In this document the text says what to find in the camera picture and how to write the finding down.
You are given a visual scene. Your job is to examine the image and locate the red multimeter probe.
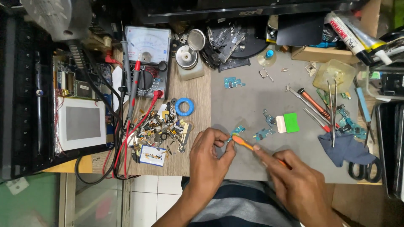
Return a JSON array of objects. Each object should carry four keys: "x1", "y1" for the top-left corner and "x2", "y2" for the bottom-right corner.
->
[{"x1": 127, "y1": 52, "x2": 141, "y2": 121}]

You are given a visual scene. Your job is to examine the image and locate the red alligator clip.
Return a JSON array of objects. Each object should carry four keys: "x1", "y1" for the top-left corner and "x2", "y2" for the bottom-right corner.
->
[{"x1": 104, "y1": 52, "x2": 124, "y2": 67}]

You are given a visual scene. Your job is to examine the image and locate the blue tape ring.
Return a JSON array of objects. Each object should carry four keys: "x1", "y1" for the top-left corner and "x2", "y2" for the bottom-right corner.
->
[{"x1": 174, "y1": 97, "x2": 195, "y2": 116}]

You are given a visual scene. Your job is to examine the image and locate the white glue tube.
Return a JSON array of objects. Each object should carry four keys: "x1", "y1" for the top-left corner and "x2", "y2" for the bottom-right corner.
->
[{"x1": 324, "y1": 12, "x2": 375, "y2": 66}]

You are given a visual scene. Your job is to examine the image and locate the blue handled tool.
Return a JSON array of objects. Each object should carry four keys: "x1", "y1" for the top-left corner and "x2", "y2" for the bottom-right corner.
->
[{"x1": 355, "y1": 87, "x2": 376, "y2": 145}]

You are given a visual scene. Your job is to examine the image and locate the red handled screwdriver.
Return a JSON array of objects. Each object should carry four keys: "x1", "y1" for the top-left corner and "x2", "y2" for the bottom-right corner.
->
[{"x1": 303, "y1": 108, "x2": 331, "y2": 133}]

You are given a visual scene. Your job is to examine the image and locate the cardboard box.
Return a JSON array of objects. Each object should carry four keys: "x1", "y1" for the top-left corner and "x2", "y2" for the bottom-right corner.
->
[{"x1": 291, "y1": 46, "x2": 361, "y2": 65}]

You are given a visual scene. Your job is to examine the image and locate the white card with blue edge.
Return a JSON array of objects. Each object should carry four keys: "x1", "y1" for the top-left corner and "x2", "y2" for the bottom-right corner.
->
[{"x1": 139, "y1": 145, "x2": 167, "y2": 167}]

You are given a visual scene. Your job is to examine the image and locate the black keyboard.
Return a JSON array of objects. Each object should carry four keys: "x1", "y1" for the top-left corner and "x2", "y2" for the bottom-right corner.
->
[{"x1": 0, "y1": 9, "x2": 55, "y2": 181}]

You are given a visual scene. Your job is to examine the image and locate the metal tweezers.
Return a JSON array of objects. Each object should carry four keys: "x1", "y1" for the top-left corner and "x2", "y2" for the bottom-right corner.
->
[{"x1": 327, "y1": 79, "x2": 338, "y2": 148}]

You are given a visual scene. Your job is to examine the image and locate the black scissors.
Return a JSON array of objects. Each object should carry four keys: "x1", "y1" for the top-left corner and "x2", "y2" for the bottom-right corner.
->
[{"x1": 348, "y1": 156, "x2": 383, "y2": 183}]

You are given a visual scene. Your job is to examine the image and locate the black multimeter probe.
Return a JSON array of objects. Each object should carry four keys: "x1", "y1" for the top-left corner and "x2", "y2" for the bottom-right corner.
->
[{"x1": 121, "y1": 21, "x2": 132, "y2": 95}]

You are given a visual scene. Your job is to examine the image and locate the opened tablet with battery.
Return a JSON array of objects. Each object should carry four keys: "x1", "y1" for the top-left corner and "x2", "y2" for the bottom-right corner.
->
[{"x1": 52, "y1": 55, "x2": 116, "y2": 157}]

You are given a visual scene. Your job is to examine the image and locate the person's striped shirt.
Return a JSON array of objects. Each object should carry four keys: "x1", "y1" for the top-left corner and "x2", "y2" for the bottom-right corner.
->
[{"x1": 181, "y1": 177, "x2": 304, "y2": 227}]

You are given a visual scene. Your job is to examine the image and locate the black card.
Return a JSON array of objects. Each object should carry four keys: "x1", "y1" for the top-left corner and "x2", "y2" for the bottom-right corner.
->
[{"x1": 276, "y1": 13, "x2": 326, "y2": 47}]

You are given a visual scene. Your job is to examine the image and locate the heap of black phone frames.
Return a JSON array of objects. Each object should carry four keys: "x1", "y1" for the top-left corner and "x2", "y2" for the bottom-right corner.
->
[{"x1": 202, "y1": 25, "x2": 252, "y2": 72}]

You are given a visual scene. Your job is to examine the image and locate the pile of small phone parts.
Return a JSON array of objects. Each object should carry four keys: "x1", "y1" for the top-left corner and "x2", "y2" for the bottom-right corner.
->
[{"x1": 128, "y1": 101, "x2": 193, "y2": 163}]

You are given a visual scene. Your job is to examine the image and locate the clear plastic box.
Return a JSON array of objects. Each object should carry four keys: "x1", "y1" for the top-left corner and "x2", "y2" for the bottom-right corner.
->
[{"x1": 366, "y1": 63, "x2": 404, "y2": 103}]

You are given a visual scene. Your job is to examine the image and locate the black monitor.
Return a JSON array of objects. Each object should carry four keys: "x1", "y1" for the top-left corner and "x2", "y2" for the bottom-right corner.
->
[{"x1": 131, "y1": 0, "x2": 361, "y2": 25}]

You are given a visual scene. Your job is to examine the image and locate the grey lamp head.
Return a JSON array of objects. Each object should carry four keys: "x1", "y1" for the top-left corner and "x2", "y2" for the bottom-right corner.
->
[{"x1": 20, "y1": 0, "x2": 93, "y2": 42}]

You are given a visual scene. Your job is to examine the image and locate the glue tube with yellow band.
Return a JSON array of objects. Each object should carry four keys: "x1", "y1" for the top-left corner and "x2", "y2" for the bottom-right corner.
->
[{"x1": 342, "y1": 14, "x2": 394, "y2": 65}]

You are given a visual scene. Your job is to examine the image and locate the metal spudger tool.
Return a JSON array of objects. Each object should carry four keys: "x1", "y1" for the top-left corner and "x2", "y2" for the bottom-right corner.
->
[{"x1": 286, "y1": 84, "x2": 332, "y2": 127}]

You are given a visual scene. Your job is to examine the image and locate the clear plastic container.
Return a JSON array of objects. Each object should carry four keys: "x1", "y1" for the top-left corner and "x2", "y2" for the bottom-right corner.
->
[{"x1": 313, "y1": 59, "x2": 357, "y2": 94}]

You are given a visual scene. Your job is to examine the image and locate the white paper sheet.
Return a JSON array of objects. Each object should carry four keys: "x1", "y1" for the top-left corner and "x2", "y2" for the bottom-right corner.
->
[{"x1": 111, "y1": 65, "x2": 130, "y2": 111}]

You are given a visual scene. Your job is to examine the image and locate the teal charging port board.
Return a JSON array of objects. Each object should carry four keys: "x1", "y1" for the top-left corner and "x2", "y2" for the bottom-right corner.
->
[
  {"x1": 252, "y1": 128, "x2": 276, "y2": 142},
  {"x1": 228, "y1": 125, "x2": 246, "y2": 142},
  {"x1": 224, "y1": 77, "x2": 246, "y2": 89}
]

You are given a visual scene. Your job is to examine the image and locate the orange toothbrush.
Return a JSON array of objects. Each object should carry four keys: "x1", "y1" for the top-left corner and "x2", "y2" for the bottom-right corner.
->
[{"x1": 232, "y1": 135, "x2": 288, "y2": 167}]

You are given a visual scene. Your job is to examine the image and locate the dark blue cloth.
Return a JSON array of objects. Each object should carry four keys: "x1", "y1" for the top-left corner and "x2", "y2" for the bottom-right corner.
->
[{"x1": 318, "y1": 132, "x2": 377, "y2": 168}]

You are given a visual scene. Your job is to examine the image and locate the stack of black trays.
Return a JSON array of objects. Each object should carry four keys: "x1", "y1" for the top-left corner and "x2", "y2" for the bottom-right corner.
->
[{"x1": 376, "y1": 101, "x2": 404, "y2": 203}]

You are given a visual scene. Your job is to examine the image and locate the person's left hand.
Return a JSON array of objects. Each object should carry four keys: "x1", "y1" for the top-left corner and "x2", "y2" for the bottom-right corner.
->
[{"x1": 189, "y1": 128, "x2": 237, "y2": 193}]

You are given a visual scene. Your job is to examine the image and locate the clear suction cup blue knob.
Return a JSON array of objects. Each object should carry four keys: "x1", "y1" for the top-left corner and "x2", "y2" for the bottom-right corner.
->
[{"x1": 257, "y1": 49, "x2": 278, "y2": 67}]

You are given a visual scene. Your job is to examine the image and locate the black probe cable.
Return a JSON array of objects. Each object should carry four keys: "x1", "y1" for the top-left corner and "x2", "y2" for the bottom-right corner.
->
[{"x1": 68, "y1": 41, "x2": 141, "y2": 185}]

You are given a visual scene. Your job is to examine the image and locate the small teal circuit board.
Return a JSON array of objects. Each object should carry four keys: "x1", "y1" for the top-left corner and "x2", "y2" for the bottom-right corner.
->
[{"x1": 263, "y1": 109, "x2": 277, "y2": 128}]

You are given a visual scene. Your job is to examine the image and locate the grey work mat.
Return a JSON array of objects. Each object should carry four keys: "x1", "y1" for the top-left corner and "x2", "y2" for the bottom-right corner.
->
[{"x1": 210, "y1": 47, "x2": 359, "y2": 184}]

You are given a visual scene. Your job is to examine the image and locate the green flex cable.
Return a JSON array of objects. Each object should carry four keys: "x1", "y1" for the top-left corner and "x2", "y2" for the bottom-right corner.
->
[{"x1": 316, "y1": 88, "x2": 331, "y2": 106}]

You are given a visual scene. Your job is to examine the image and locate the orange handled screwdriver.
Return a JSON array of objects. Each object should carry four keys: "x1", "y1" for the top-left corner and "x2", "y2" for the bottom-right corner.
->
[{"x1": 297, "y1": 88, "x2": 340, "y2": 128}]

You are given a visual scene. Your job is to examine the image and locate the red probe cable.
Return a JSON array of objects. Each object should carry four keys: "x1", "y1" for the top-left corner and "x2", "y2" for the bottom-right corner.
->
[{"x1": 102, "y1": 90, "x2": 164, "y2": 179}]

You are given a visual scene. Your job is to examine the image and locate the analog multimeter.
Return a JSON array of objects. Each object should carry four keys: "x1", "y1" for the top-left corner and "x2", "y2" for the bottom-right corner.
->
[{"x1": 121, "y1": 26, "x2": 172, "y2": 99}]

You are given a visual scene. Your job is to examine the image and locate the person's right hand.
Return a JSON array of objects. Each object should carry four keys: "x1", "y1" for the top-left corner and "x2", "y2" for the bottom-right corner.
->
[{"x1": 253, "y1": 144, "x2": 332, "y2": 222}]

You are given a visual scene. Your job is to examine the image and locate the heap of teal circuit boards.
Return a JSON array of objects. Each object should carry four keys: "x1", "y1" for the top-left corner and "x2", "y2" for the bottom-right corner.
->
[{"x1": 336, "y1": 106, "x2": 367, "y2": 140}]

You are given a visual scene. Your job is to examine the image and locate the metal sim tray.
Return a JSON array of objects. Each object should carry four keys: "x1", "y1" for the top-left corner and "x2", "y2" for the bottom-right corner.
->
[{"x1": 259, "y1": 69, "x2": 274, "y2": 83}]

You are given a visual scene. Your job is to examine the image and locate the alcohol dispenser bottle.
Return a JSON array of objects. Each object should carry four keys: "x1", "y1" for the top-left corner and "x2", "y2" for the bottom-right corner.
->
[{"x1": 175, "y1": 45, "x2": 205, "y2": 81}]

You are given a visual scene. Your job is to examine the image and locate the round metal lid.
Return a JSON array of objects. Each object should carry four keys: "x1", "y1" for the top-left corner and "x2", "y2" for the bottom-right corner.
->
[{"x1": 187, "y1": 29, "x2": 206, "y2": 51}]

